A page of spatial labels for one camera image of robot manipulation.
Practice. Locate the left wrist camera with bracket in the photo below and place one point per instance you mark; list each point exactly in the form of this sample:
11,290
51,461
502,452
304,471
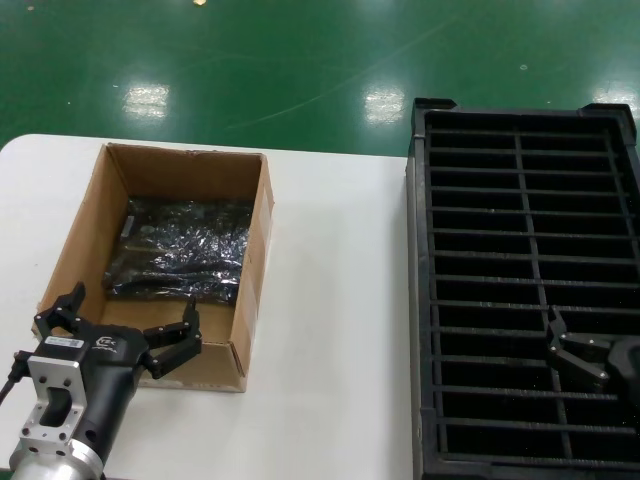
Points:
50,370

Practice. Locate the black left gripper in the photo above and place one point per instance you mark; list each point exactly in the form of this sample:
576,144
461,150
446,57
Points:
110,390

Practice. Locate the black slotted plastic container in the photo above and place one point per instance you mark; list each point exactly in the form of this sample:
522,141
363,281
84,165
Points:
425,250

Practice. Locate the grey antistatic bubble bag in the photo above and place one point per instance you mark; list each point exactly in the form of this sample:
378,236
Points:
200,235

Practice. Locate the brown cardboard box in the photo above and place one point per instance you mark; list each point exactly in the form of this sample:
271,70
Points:
150,167

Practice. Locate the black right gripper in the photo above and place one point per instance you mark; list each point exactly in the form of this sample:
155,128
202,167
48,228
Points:
627,367

